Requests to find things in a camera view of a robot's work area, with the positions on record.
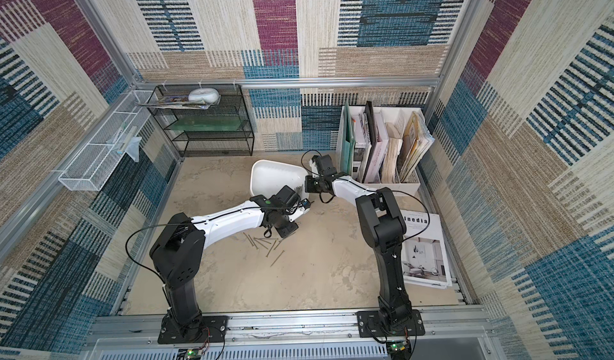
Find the white round device on shelf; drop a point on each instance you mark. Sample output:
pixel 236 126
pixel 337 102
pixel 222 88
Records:
pixel 204 96

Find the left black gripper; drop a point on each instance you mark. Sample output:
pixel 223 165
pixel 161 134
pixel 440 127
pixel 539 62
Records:
pixel 292 228

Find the brown envelopes in organizer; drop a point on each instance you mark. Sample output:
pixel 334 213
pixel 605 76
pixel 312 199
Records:
pixel 417 140

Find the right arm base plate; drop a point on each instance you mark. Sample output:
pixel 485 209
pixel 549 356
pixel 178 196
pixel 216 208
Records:
pixel 370 325

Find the steel nail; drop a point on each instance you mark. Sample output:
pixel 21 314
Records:
pixel 251 242
pixel 277 258

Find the black wire mesh shelf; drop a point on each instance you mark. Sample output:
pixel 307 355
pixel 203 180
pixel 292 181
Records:
pixel 223 129

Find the white wire wall basket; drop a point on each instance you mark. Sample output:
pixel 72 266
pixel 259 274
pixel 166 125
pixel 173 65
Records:
pixel 116 137

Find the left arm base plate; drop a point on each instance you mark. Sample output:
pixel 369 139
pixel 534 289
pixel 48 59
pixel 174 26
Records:
pixel 211 329

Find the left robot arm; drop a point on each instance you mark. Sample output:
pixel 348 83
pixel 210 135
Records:
pixel 177 252

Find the steel nail lower middle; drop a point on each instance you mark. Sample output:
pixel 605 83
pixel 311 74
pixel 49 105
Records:
pixel 277 258

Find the white plastic storage box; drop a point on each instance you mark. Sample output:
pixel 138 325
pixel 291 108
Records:
pixel 269 177

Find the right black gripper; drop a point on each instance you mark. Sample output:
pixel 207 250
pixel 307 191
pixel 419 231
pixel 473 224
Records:
pixel 324 163

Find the white Inedia magazine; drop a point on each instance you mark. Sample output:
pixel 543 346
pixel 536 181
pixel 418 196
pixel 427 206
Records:
pixel 424 257

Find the steel nail far left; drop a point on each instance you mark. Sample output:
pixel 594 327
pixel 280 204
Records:
pixel 251 242

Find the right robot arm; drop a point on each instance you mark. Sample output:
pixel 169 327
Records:
pixel 383 229

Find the green folder in organizer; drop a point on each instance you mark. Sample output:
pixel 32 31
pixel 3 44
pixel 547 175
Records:
pixel 347 139

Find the magazines on black shelf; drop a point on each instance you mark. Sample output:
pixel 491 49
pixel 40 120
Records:
pixel 176 102

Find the white desktop file organizer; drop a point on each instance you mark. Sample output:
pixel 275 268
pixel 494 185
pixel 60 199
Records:
pixel 378 166

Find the black binder in organizer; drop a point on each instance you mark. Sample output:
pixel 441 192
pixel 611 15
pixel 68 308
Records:
pixel 371 123

